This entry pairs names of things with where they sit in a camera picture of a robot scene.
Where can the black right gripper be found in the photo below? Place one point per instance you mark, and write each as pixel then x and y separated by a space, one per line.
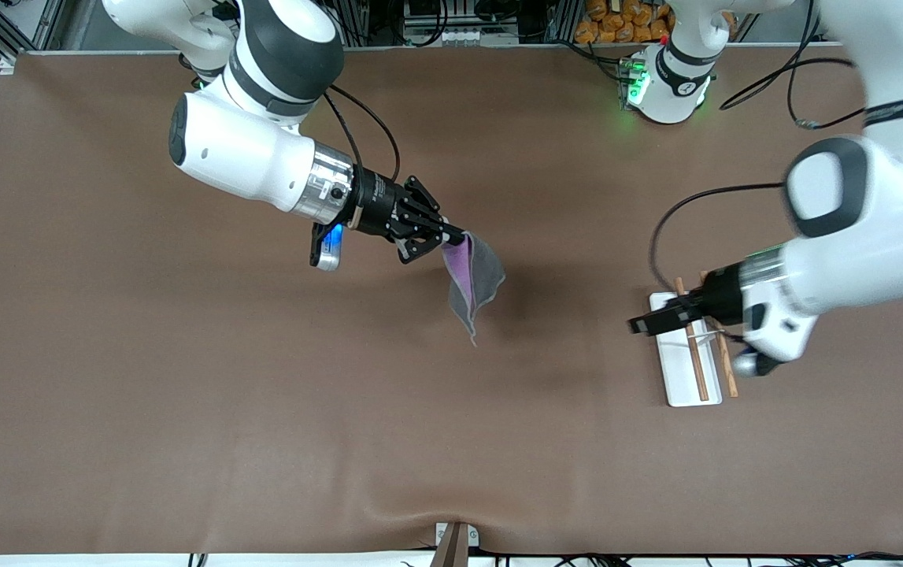
pixel 378 206

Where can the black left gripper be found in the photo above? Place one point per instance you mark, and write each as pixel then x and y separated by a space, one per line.
pixel 720 300

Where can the grey and purple microfibre towel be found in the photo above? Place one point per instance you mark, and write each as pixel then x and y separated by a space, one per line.
pixel 479 272

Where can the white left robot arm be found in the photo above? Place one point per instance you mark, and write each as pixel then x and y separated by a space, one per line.
pixel 868 236

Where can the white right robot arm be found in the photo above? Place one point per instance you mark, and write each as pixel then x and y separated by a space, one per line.
pixel 238 150

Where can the white rack with wooden rods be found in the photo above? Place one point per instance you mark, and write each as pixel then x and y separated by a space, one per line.
pixel 681 370

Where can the white power strip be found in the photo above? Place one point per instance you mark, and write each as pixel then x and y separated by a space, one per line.
pixel 459 36

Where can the brown table mat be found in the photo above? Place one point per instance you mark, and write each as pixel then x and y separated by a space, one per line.
pixel 262 394

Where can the orange packaged items pile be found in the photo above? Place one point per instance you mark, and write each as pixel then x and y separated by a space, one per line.
pixel 616 20

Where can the metal table edge clamp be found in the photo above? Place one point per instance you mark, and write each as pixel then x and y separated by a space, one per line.
pixel 455 543

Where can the aluminium frame profile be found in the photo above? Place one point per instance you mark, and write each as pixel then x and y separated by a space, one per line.
pixel 2 24

